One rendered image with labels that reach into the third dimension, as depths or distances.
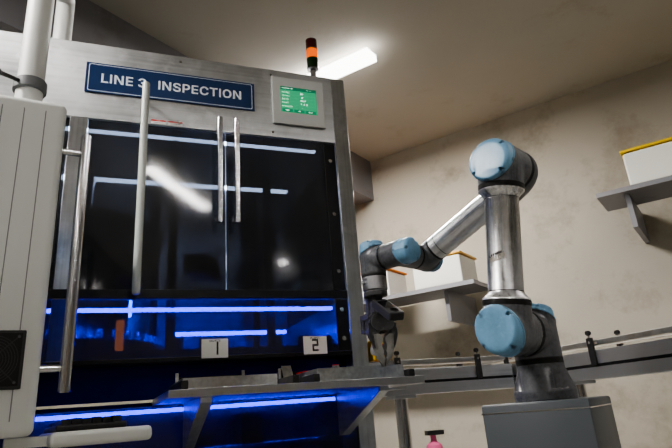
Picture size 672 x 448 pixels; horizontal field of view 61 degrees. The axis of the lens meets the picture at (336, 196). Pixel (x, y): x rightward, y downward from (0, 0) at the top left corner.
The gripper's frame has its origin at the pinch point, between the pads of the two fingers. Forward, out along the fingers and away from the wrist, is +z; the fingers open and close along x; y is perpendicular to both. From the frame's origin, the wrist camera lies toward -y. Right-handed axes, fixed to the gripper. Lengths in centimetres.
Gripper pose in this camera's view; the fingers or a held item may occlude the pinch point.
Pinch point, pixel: (385, 361)
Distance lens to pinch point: 168.1
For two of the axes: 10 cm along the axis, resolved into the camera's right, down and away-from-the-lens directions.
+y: -3.6, 3.5, 8.6
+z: 0.7, 9.3, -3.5
